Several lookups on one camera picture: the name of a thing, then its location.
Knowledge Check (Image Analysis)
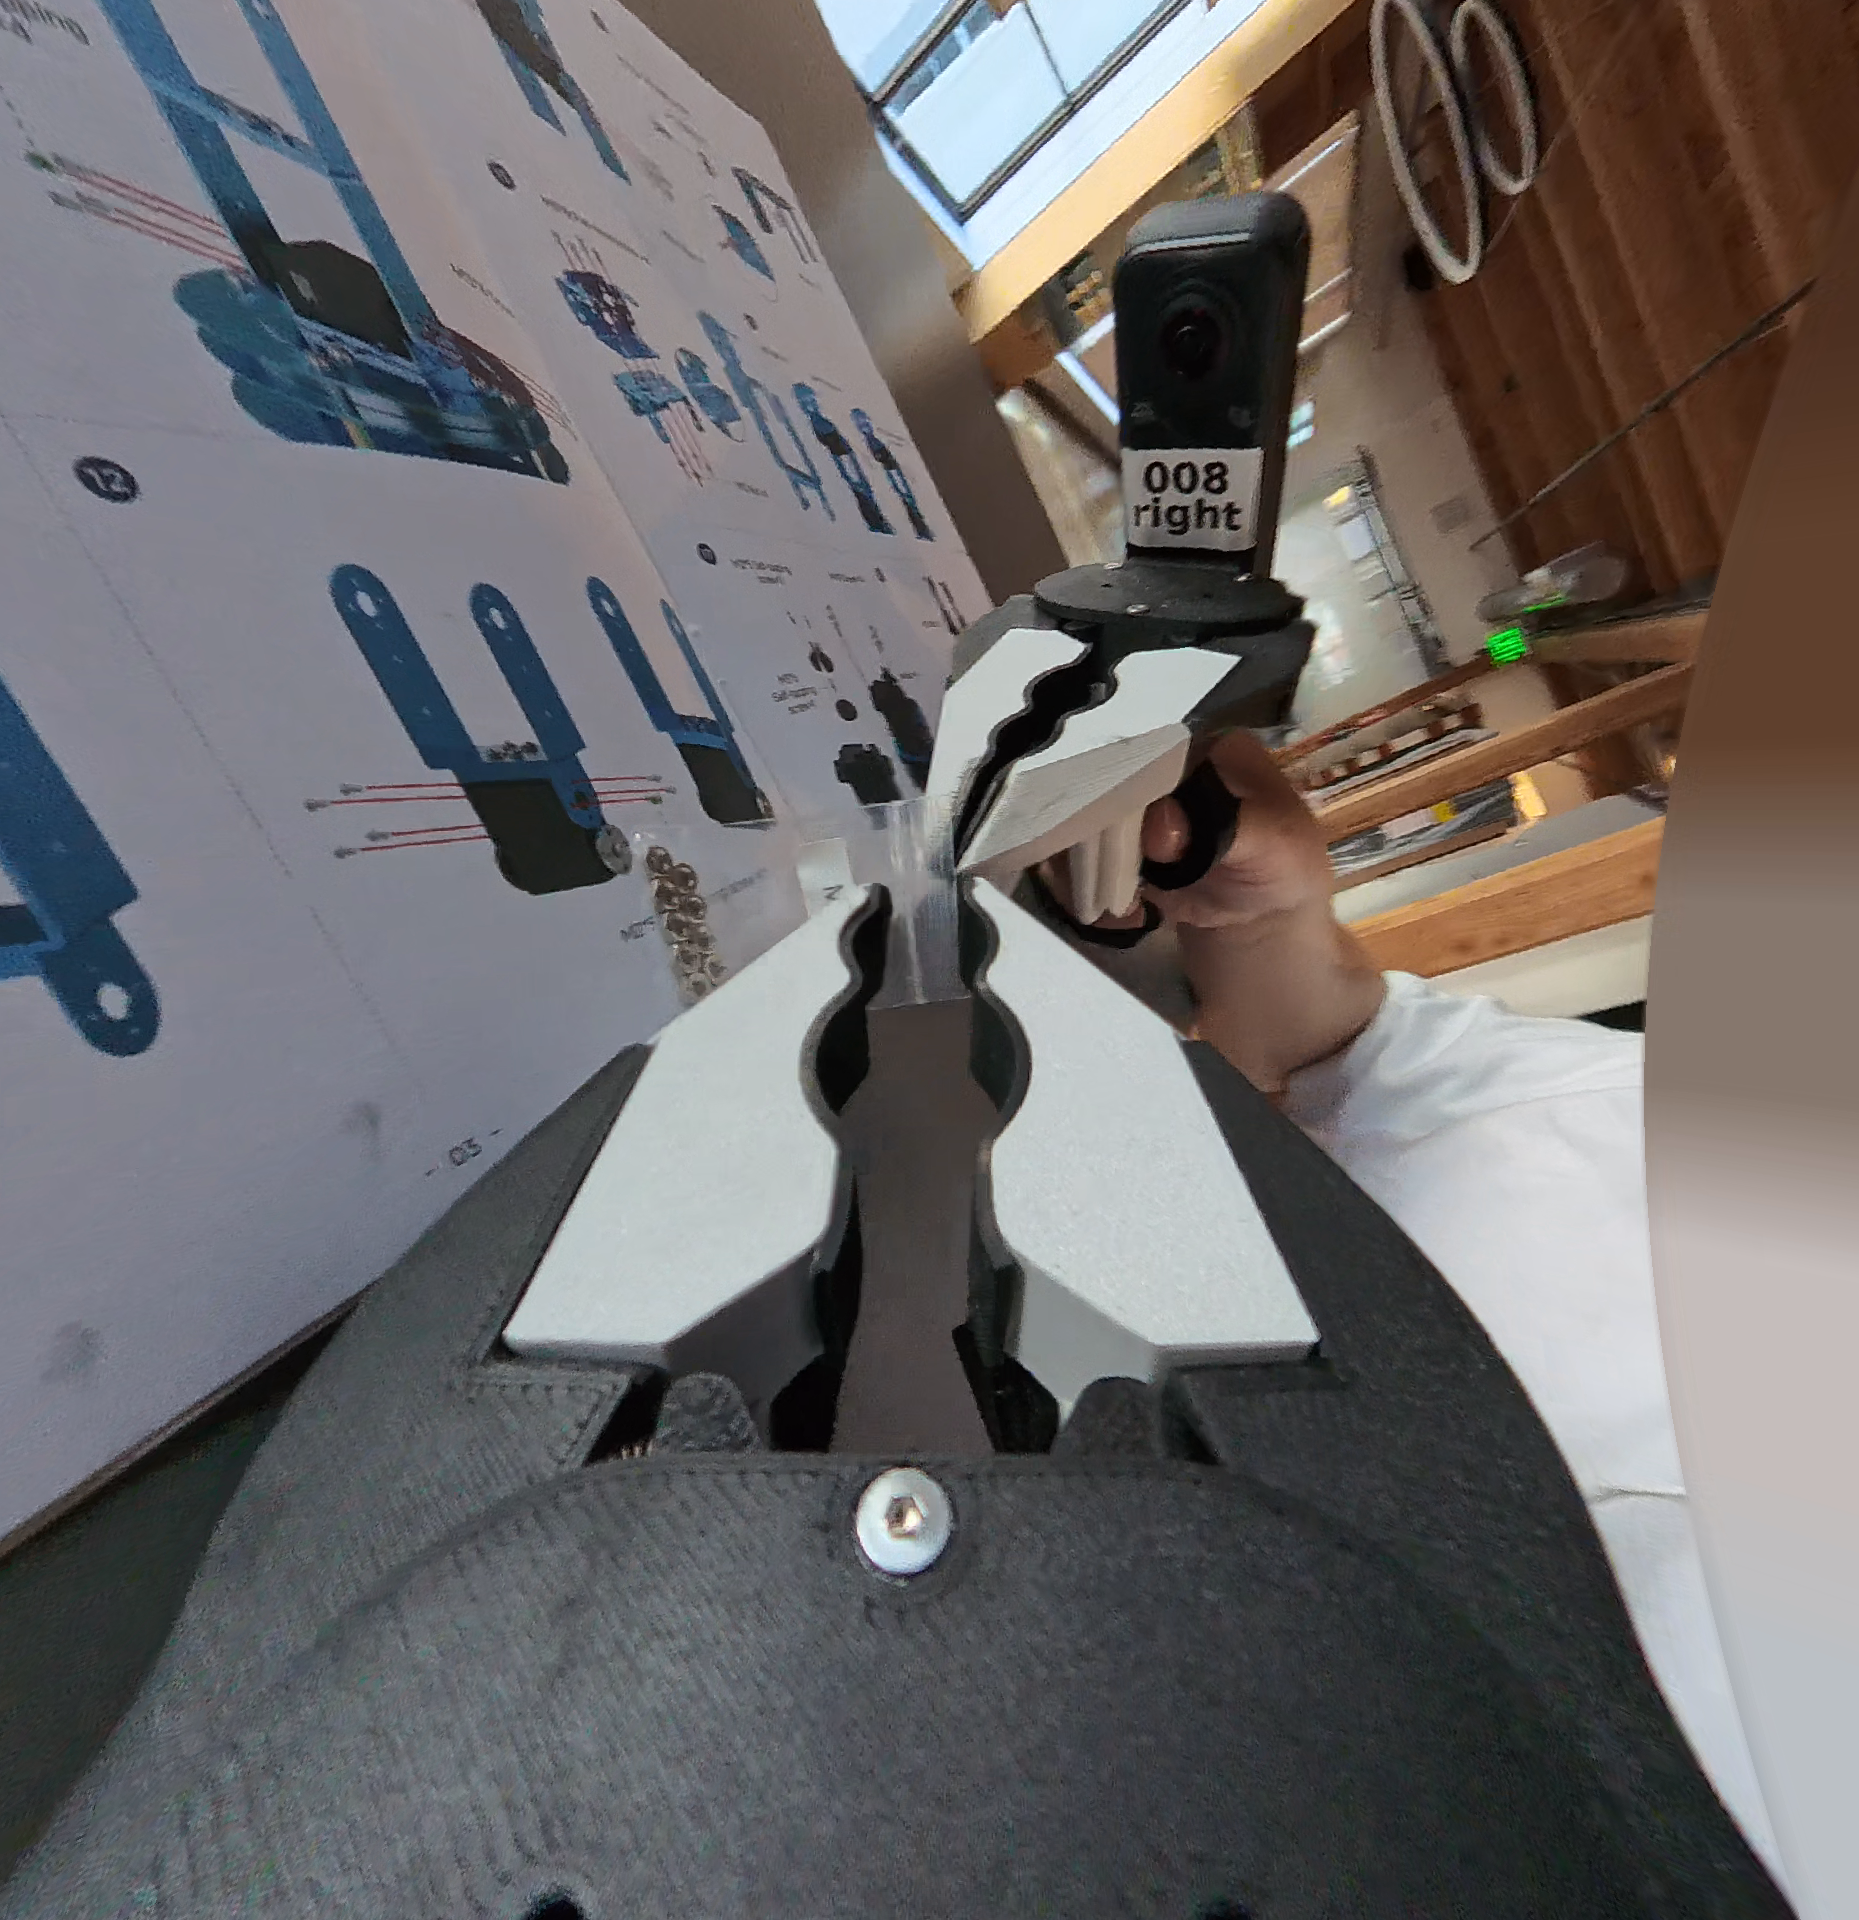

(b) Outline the person's right hand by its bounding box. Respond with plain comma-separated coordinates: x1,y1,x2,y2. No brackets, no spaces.
1141,734,1347,979

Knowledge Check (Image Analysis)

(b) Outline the wooden railing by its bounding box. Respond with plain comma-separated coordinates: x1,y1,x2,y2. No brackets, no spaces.
1275,599,1720,845

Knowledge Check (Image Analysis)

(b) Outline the glass office partition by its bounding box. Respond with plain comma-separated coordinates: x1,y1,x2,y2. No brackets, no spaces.
1310,448,1455,709

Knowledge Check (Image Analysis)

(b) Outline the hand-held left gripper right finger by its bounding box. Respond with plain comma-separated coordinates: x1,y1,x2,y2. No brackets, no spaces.
959,878,1324,1453

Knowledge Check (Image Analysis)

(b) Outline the pile of small metal nuts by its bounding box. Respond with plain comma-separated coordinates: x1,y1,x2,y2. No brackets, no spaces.
644,846,730,1002

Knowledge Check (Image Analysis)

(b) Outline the clear plastic zip bag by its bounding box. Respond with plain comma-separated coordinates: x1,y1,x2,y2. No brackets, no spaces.
634,793,977,1011

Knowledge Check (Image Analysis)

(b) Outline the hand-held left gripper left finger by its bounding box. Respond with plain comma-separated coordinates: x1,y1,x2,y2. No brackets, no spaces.
500,885,892,1448

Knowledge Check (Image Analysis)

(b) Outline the small white ring lamp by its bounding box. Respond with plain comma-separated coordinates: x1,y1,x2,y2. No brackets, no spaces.
1444,0,1540,198

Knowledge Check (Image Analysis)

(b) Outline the thin dark rod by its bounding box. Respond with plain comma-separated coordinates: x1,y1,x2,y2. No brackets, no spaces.
1469,277,1816,551

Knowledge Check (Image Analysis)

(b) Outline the person's right forearm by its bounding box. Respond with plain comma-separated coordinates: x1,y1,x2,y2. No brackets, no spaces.
1182,922,1823,1920

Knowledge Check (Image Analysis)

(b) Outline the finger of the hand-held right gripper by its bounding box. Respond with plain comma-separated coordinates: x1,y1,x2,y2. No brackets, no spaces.
921,623,1118,878
946,645,1248,886

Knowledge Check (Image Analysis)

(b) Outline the printed assembly instruction booklet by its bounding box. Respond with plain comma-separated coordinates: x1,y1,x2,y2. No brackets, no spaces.
0,0,1000,1569

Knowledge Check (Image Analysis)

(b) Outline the large white ring lamp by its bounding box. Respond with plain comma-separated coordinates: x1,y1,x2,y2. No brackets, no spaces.
1368,0,1488,286

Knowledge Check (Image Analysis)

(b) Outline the white framed skylight window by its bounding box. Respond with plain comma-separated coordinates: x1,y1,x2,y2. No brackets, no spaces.
817,0,1279,227

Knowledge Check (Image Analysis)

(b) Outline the grey round ceiling fixture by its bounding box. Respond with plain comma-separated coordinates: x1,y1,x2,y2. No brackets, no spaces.
1475,545,1637,626

